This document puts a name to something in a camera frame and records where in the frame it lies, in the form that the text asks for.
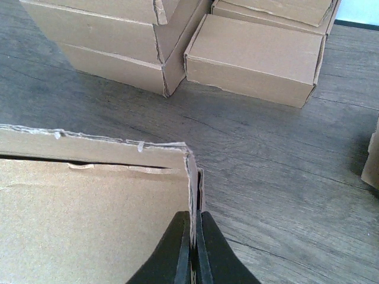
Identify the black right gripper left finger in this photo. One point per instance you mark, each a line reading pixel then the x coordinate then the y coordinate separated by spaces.
pixel 170 261

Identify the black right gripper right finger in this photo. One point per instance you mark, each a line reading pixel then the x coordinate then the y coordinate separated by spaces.
pixel 216 262

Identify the large cardboard box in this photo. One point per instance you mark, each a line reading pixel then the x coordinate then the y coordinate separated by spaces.
pixel 79 208

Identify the front right folded cardboard box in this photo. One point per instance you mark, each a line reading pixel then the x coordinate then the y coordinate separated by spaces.
pixel 256 60

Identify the middle left stacked cardboard box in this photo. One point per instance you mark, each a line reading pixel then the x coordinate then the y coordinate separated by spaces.
pixel 150 43

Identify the top left stacked cardboard box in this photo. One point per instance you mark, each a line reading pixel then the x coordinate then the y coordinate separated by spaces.
pixel 147 11

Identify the top flat cardboard blank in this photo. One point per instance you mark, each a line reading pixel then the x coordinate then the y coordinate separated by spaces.
pixel 370 171

